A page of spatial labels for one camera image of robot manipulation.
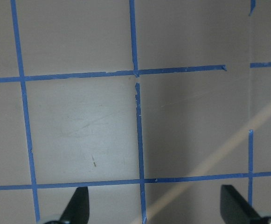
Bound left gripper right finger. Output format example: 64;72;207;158
220;185;266;224

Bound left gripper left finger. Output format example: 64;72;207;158
57;187;90;224

